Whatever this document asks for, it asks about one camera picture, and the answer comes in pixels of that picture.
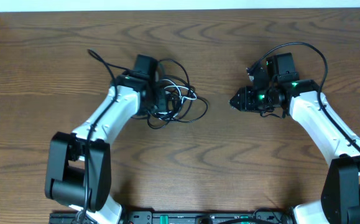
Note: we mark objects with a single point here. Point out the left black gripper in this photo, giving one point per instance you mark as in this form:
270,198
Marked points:
163,105

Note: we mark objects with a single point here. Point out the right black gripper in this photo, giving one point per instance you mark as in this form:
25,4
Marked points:
245,104

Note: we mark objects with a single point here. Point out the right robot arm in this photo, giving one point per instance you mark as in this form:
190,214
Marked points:
278,85

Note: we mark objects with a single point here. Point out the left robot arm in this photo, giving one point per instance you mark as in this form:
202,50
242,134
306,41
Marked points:
79,163

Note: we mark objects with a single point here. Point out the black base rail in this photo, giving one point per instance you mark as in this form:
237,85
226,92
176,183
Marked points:
259,216

